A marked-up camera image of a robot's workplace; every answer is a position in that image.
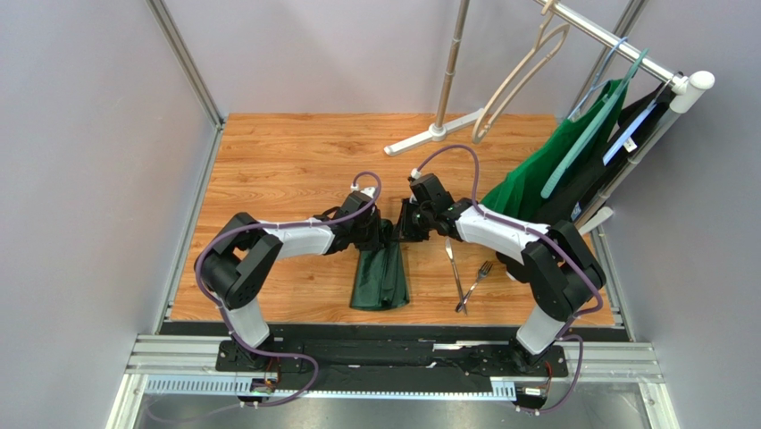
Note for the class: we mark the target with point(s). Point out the silver fork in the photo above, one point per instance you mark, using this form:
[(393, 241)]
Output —
[(481, 275)]

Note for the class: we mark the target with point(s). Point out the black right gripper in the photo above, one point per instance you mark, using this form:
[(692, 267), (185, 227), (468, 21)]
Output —
[(406, 221)]

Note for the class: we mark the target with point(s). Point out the metal clothes rack rail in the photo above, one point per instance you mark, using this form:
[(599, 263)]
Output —
[(687, 88)]

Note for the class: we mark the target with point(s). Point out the blue clothes hanger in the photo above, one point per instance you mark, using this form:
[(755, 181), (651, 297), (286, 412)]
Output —
[(595, 84)]

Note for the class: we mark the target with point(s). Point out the dark green cloth napkin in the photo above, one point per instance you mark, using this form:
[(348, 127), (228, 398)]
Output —
[(380, 277)]

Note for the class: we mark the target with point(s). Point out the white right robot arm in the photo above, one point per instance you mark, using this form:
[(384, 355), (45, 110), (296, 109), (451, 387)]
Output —
[(553, 259)]

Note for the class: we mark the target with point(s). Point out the bright green t-shirt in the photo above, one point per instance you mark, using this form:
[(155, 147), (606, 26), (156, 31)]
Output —
[(518, 195)]

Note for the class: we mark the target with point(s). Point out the teal clothes hanger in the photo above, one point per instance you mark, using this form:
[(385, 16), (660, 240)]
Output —
[(592, 129)]

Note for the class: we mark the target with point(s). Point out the black garment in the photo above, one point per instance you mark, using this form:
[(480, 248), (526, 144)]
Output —
[(635, 124)]

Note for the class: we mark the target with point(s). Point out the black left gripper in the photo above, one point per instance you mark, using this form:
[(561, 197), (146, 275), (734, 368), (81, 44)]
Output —
[(379, 239)]

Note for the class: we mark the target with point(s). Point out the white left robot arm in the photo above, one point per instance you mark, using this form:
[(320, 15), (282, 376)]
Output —
[(232, 269)]

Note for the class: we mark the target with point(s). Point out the metal rack upright pole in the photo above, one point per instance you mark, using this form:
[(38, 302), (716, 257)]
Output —
[(450, 70)]

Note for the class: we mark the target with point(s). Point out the beige clothes hanger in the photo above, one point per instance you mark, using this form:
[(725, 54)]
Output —
[(545, 47)]

